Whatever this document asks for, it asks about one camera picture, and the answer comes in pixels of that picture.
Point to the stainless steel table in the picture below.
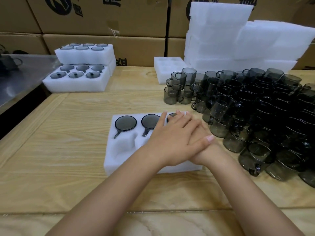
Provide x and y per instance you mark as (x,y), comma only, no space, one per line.
(24,78)

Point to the person's left hand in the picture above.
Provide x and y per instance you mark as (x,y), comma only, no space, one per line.
(172,142)

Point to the person's left forearm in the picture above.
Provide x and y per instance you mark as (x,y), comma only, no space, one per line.
(103,201)

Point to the white grooved foam tray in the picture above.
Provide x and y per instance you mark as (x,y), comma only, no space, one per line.
(73,87)
(83,58)
(112,66)
(118,167)

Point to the person's right forearm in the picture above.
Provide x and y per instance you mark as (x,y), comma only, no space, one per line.
(246,201)

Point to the stack of white foam trays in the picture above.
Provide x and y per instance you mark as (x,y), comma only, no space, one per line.
(216,34)

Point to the pile of smoky glass mugs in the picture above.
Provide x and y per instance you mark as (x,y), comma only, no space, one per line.
(265,108)

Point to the person's right hand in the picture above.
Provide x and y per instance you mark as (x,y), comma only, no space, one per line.
(211,154)

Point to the black round object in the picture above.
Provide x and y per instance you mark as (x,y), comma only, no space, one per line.
(20,52)

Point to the dark mugs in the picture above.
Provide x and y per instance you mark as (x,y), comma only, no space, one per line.
(8,62)

